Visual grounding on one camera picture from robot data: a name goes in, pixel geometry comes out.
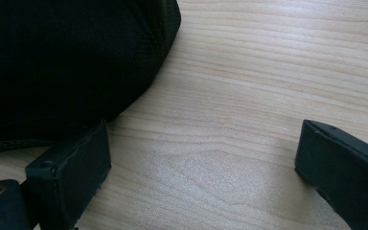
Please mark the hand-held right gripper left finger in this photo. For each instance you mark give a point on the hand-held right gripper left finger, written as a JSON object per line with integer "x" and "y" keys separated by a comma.
{"x": 73, "y": 179}

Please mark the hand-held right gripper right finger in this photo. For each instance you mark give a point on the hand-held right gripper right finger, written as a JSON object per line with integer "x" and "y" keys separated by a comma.
{"x": 345, "y": 169}

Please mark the black mesh fabric bag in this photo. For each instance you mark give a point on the black mesh fabric bag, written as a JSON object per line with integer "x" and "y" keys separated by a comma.
{"x": 60, "y": 64}

